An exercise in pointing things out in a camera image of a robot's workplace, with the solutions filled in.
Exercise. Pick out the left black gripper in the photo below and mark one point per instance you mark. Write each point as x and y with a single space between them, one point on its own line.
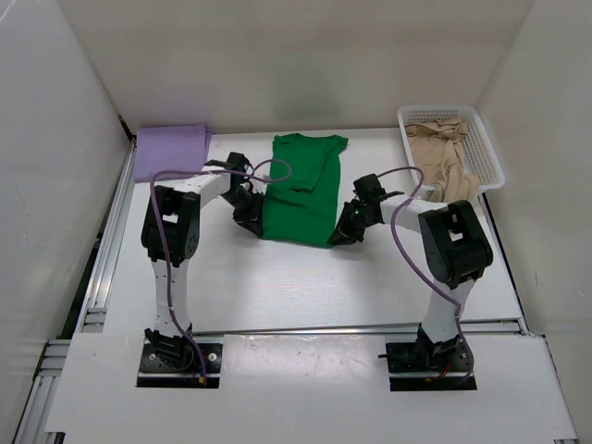
252 219

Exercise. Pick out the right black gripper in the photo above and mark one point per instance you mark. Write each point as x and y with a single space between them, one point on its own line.
345 234

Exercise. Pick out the green t shirt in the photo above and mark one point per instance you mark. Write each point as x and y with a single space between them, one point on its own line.
301 203

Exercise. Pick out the beige t shirt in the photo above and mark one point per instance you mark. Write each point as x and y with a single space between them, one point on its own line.
437 149

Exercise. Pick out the purple t shirt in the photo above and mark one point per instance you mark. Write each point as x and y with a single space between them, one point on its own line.
179 148

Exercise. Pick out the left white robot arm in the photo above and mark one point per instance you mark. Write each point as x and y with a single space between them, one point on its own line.
171 233

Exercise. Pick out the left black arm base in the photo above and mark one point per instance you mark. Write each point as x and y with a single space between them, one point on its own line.
173 363

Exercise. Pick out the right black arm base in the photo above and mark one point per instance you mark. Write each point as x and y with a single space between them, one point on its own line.
422 365

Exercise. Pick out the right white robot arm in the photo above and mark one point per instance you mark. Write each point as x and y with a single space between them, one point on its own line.
457 251

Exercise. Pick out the white plastic basket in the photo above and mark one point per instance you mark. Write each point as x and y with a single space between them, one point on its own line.
480 156

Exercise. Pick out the aluminium frame rail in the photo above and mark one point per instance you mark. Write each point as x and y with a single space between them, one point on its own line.
90 319

